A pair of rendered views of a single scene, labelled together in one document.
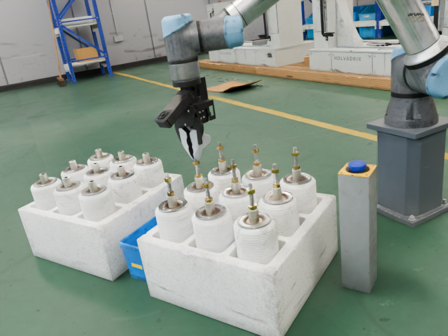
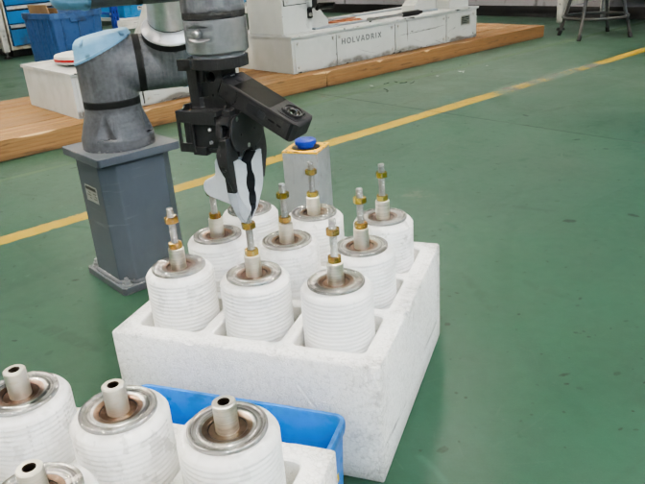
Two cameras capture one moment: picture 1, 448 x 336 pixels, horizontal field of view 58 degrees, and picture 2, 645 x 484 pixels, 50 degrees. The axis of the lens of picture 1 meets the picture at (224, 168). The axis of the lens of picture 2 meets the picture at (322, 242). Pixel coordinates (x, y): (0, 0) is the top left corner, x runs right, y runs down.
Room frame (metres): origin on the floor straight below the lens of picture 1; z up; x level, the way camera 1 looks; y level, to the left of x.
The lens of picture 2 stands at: (1.16, 0.92, 0.65)
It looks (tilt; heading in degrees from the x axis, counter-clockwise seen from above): 23 degrees down; 255
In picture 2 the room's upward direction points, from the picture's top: 4 degrees counter-clockwise
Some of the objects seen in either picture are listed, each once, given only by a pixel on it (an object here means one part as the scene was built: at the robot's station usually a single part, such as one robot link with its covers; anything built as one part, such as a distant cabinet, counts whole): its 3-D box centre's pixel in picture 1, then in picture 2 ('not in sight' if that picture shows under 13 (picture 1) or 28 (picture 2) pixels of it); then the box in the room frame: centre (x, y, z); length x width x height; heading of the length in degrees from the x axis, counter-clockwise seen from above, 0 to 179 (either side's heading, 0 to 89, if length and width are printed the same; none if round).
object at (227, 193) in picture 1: (236, 191); (287, 240); (0.97, -0.02, 0.25); 0.08 x 0.08 x 0.01
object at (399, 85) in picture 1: (413, 67); (108, 63); (1.19, -0.59, 0.47); 0.13 x 0.12 x 0.14; 1
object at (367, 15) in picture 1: (378, 11); not in sight; (6.73, -2.75, 0.36); 0.50 x 0.38 x 0.21; 115
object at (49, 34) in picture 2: not in sight; (65, 36); (1.54, -4.79, 0.19); 0.50 x 0.41 x 0.37; 120
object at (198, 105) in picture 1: (192, 102); (219, 104); (1.05, 0.06, 0.48); 0.09 x 0.08 x 0.12; 137
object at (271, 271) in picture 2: (200, 187); (253, 274); (1.04, 0.07, 0.25); 0.08 x 0.08 x 0.01
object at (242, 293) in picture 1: (243, 245); (296, 332); (0.97, -0.02, 0.09); 0.39 x 0.39 x 0.18; 54
